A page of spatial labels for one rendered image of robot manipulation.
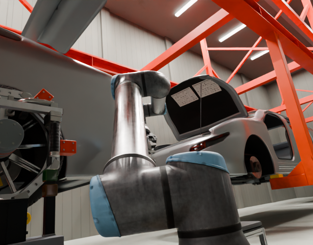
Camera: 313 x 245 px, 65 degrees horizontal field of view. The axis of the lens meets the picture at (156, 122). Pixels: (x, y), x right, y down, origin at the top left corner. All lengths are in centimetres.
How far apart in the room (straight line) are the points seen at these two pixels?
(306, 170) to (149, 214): 359
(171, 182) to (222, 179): 12
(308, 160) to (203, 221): 353
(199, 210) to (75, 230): 537
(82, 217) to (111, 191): 536
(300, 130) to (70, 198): 455
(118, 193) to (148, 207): 7
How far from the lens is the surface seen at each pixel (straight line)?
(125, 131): 76
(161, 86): 109
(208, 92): 430
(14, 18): 704
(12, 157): 142
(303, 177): 407
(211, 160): 59
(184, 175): 58
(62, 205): 577
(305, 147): 406
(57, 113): 118
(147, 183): 57
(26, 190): 131
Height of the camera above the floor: 51
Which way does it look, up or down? 18 degrees up
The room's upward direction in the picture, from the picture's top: 7 degrees counter-clockwise
